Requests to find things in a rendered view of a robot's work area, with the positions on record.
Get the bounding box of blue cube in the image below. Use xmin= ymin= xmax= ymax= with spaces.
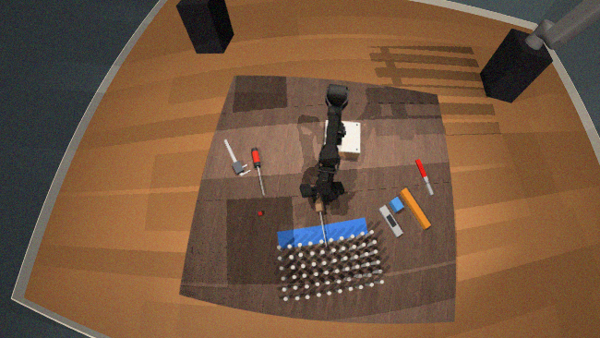
xmin=389 ymin=197 xmax=404 ymax=213

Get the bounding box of orange flat bar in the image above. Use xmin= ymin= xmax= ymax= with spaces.
xmin=400 ymin=188 xmax=431 ymax=230

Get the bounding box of red-handled screwdriver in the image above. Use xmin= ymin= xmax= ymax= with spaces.
xmin=251 ymin=147 xmax=260 ymax=172

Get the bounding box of blue flat strip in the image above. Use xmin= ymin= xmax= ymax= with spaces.
xmin=277 ymin=218 xmax=368 ymax=248

